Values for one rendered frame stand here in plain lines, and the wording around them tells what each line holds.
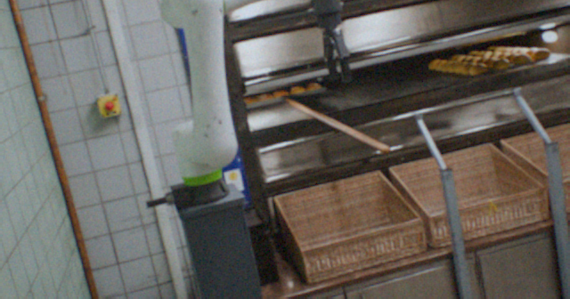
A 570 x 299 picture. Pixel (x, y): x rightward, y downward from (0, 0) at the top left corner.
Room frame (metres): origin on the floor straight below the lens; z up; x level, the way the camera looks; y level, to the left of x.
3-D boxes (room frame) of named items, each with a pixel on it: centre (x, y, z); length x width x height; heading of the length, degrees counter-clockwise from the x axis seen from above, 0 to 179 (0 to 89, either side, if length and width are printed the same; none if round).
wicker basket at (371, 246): (2.84, -0.19, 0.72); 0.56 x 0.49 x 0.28; 101
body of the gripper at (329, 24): (2.08, -0.21, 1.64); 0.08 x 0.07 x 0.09; 11
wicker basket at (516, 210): (2.94, -0.78, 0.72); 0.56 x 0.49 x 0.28; 98
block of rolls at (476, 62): (3.73, -1.22, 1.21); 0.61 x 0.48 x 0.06; 9
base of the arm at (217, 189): (1.97, 0.34, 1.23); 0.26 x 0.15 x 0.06; 103
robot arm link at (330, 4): (2.08, -0.20, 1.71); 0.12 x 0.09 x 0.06; 101
